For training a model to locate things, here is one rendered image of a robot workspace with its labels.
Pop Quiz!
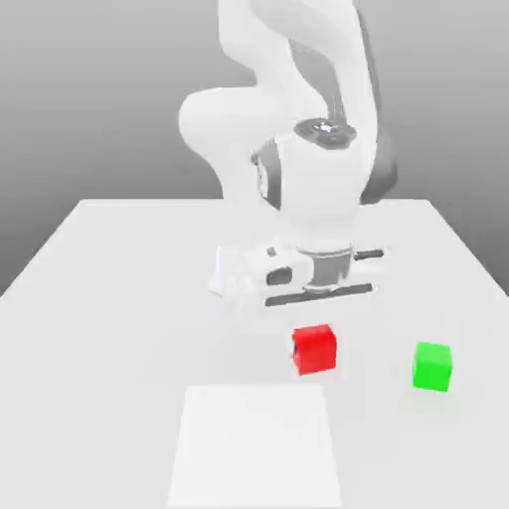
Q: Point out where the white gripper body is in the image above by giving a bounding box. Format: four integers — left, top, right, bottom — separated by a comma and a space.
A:
260, 280, 378, 322

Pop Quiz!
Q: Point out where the small red cube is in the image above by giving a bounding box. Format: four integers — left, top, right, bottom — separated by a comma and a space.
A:
291, 323, 338, 377

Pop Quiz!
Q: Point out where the small green cube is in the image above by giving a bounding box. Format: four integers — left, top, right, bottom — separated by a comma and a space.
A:
412, 340, 453, 394

